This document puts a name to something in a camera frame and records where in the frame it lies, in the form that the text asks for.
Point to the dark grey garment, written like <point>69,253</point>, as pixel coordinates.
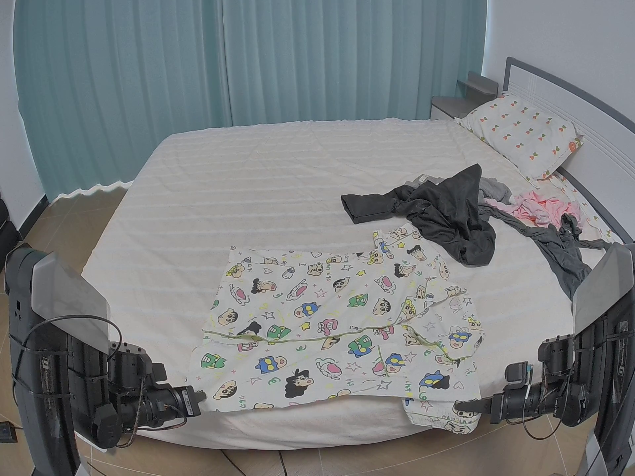
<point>560,256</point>

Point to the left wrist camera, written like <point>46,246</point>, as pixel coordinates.
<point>158,372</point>

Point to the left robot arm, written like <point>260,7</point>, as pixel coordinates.
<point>59,365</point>

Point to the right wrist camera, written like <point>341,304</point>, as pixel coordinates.
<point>517,372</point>

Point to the white printed pillow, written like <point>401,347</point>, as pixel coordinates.
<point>521,134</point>

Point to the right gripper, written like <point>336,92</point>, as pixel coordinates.
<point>516,404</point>

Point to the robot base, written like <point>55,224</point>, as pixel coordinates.
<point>590,459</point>

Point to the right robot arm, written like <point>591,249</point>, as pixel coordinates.
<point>605,355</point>

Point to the light grey garment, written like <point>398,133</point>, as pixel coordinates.
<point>496,189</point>

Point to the blue-green curtain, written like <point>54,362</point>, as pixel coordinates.
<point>248,57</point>

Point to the bed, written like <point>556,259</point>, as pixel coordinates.
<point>248,181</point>

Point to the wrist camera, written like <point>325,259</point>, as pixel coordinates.
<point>158,372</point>
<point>517,372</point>

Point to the white printed pyjama top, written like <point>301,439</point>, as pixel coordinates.
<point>322,325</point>

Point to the black garment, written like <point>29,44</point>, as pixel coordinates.
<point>446,216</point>

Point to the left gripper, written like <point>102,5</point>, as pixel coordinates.
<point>171,404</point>

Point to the black power adapter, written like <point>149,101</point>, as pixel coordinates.
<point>6,432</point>

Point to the pink garment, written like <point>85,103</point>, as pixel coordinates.
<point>540,209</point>

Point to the grey bedside table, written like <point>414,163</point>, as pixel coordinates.
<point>449,107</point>

